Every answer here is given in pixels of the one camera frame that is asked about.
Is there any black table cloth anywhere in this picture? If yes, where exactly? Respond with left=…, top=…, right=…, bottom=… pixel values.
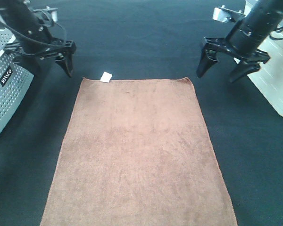
left=0, top=0, right=283, bottom=226

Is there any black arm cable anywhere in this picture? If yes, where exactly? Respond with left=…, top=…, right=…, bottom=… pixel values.
left=0, top=9, right=68, bottom=47
left=269, top=23, right=283, bottom=41

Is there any brown microfibre towel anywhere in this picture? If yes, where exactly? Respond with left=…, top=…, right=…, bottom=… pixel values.
left=41, top=78, right=237, bottom=226

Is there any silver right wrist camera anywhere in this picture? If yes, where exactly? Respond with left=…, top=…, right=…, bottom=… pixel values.
left=212, top=5, right=246, bottom=23

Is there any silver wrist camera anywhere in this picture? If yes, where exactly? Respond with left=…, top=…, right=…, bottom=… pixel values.
left=212, top=5, right=246, bottom=23
left=33, top=6, right=58, bottom=22

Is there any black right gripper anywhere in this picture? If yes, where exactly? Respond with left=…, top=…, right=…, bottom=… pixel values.
left=196, top=23, right=270, bottom=83

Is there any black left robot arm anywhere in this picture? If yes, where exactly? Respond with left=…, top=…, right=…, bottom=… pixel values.
left=0, top=0, right=76, bottom=78

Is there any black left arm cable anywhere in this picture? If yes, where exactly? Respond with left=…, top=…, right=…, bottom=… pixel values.
left=0, top=9, right=68, bottom=47

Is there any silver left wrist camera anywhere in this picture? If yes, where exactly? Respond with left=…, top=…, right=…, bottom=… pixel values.
left=33, top=6, right=58, bottom=22

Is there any white plastic storage bin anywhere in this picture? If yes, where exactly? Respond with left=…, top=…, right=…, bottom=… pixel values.
left=233, top=0, right=283, bottom=121

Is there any grey perforated laundry basket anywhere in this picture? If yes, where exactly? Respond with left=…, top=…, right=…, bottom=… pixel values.
left=0, top=25, right=33, bottom=133

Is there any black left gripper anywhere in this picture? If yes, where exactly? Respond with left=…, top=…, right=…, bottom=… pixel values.
left=3, top=25, right=76, bottom=78

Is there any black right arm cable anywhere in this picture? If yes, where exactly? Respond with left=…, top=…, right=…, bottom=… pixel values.
left=269, top=23, right=283, bottom=41

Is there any white towel care label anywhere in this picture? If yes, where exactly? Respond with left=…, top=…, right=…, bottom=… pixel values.
left=100, top=72, right=113, bottom=83

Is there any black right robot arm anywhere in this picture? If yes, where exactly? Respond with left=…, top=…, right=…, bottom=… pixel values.
left=196, top=0, right=283, bottom=82

